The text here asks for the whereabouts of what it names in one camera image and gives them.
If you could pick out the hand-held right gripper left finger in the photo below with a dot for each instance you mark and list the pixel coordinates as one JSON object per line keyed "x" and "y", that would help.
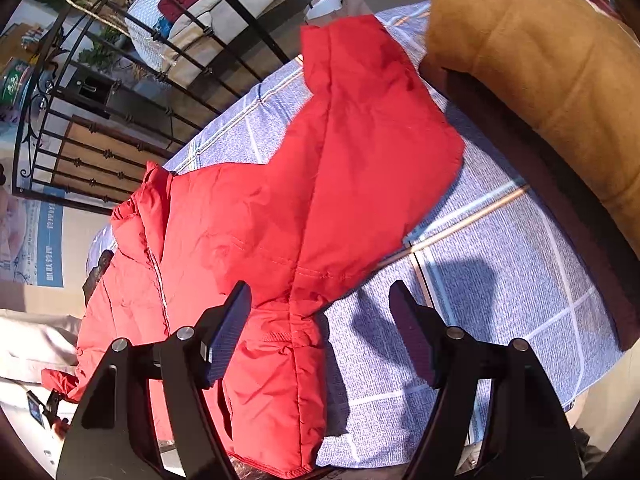
{"x": 227, "y": 330}

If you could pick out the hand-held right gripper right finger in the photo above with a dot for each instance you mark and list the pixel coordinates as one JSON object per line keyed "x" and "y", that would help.
{"x": 410, "y": 325}

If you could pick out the red puffer jacket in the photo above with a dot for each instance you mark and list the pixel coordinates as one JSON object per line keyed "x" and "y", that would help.
{"x": 300, "y": 185}

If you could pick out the white cloth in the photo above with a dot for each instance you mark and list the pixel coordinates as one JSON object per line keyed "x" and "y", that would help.
{"x": 35, "y": 345}

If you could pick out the blue plaid bed sheet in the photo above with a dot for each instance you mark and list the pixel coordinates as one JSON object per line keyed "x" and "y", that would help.
{"x": 500, "y": 270}

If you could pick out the blue and white poster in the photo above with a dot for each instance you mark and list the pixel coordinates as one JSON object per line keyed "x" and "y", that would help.
{"x": 40, "y": 240}

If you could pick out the wooden cabinet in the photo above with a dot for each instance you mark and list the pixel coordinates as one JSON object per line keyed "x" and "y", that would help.
{"x": 95, "y": 155}

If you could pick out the white swing cushion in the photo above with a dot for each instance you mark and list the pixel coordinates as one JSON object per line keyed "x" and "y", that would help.
{"x": 200, "y": 40}

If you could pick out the tan fleece garment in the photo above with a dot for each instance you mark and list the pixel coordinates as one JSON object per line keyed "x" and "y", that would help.
{"x": 540, "y": 60}

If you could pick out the green potted plant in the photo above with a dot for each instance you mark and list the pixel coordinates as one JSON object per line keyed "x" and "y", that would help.
{"x": 102, "y": 52}

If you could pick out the black iron railing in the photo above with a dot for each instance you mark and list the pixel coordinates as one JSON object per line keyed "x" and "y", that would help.
{"x": 240, "y": 7}

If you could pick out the white paper bag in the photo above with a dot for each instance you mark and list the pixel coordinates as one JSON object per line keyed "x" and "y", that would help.
{"x": 325, "y": 6}

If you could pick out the dark brown bed frame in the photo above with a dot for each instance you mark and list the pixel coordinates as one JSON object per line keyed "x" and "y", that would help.
{"x": 525, "y": 160}

